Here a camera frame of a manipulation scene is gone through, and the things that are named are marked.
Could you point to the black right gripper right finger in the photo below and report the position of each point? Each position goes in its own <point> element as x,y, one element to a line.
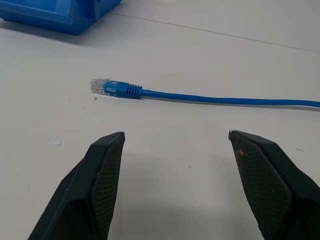
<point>272,190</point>

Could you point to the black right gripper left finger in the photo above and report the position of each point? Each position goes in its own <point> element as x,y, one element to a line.
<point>85,190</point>

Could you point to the blue plastic bin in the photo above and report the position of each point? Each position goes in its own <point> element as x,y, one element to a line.
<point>57,15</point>

